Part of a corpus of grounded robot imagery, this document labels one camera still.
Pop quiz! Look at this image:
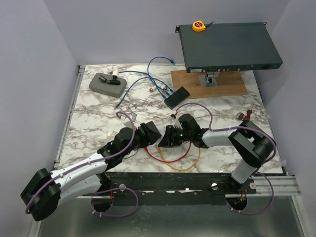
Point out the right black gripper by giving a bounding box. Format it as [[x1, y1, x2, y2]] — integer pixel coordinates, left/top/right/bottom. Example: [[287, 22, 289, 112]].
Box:
[[158, 125, 193, 147]]

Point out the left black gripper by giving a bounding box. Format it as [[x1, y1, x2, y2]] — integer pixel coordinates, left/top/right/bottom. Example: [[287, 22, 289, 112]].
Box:
[[122, 123, 161, 158]]

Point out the red ethernet cable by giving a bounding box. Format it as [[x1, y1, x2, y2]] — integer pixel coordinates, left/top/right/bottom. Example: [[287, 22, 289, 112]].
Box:
[[144, 142, 192, 163]]

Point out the yellow ethernet cable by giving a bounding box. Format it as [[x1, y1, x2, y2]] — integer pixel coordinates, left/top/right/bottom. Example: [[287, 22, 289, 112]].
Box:
[[157, 145, 201, 171]]

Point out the red-brown handle tool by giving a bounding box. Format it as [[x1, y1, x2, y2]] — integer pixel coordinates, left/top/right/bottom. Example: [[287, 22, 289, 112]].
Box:
[[236, 109, 252, 120]]

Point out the black TP-Link network switch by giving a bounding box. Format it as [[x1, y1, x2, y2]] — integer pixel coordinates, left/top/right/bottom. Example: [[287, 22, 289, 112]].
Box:
[[143, 121, 161, 145]]

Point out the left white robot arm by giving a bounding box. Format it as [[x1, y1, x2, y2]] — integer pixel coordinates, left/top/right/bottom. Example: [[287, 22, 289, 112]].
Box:
[[20, 121, 161, 221]]

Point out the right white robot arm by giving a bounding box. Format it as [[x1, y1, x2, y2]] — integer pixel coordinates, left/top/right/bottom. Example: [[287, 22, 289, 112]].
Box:
[[158, 114, 277, 194]]

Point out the grey case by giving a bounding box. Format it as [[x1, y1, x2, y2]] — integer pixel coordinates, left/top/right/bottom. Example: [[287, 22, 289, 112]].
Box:
[[89, 73, 127, 98]]

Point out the black T-shaped fitting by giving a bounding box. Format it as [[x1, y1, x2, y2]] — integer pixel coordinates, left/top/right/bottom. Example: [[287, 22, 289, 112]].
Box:
[[98, 75, 121, 85]]

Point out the grey metal stand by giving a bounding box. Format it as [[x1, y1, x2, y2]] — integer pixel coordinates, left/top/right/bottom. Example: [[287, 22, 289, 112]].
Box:
[[198, 72, 219, 88]]

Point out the wooden board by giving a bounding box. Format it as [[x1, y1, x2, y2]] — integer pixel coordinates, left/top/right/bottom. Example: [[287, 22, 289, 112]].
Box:
[[171, 70, 248, 99]]

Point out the dark green rack unit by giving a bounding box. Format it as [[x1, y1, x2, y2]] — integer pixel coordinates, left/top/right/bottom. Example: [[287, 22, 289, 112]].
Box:
[[175, 22, 283, 73]]

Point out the yellow tape measure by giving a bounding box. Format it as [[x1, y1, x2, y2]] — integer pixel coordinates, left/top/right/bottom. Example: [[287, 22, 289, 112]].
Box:
[[192, 20, 214, 32]]

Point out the long blue ethernet cable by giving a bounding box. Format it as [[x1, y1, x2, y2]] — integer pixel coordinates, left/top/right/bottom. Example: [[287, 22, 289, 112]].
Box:
[[115, 70, 163, 109]]

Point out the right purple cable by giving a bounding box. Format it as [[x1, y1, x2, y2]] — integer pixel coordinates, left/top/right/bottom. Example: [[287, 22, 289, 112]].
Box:
[[174, 103, 277, 215]]

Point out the purple cable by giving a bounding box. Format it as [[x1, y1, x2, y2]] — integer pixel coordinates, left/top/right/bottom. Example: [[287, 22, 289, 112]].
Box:
[[174, 103, 277, 215], [24, 111, 139, 218]]

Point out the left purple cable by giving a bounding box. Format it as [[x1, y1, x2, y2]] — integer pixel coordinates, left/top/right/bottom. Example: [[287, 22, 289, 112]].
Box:
[[24, 111, 139, 218]]

